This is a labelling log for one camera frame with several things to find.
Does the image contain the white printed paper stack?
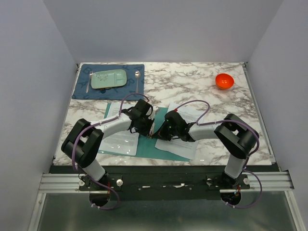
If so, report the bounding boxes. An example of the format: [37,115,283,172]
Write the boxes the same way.
[155,105,202,160]

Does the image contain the white printed paper sheet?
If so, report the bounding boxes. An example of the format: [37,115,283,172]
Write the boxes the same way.
[98,103,139,156]

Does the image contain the teal folder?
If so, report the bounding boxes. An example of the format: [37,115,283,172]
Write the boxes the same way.
[97,103,193,162]

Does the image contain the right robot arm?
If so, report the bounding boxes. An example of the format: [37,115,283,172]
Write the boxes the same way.
[152,110,259,189]

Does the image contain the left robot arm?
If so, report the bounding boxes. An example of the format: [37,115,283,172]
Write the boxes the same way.
[61,99,158,190]

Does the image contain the metal folder clip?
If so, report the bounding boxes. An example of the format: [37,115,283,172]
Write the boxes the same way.
[147,123,155,139]

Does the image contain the silver spoon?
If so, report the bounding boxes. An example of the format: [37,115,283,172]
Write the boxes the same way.
[135,70,141,93]

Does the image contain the light green plate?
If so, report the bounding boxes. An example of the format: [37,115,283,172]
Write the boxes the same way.
[90,69,127,89]

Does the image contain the blue placemat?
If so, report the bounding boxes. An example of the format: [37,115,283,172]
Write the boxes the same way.
[72,64,145,100]

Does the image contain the silver fork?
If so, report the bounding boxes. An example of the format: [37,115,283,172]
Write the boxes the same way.
[86,71,93,93]

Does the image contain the orange bowl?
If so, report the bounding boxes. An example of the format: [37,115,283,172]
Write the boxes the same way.
[215,73,234,90]

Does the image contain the black mounting base rail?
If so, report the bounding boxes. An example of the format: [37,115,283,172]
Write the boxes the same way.
[48,165,251,202]

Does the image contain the aluminium frame rail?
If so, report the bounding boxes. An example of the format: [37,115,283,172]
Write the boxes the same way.
[28,170,294,231]

